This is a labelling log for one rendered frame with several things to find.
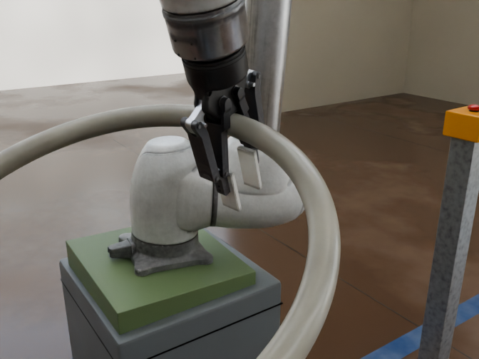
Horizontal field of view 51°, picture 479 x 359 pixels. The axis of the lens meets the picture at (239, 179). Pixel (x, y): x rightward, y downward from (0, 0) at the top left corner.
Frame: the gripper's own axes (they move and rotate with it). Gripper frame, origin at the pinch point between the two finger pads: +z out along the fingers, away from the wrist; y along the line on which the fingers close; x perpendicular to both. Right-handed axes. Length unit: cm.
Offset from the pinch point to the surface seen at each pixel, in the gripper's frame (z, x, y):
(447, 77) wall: 343, -152, -592
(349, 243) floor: 190, -62, -144
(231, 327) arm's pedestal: 50, -13, -2
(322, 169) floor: 238, -141, -244
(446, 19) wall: 275, -172, -623
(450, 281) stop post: 101, 13, -77
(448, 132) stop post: 55, 0, -95
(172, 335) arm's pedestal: 42.0, -18.1, 9.5
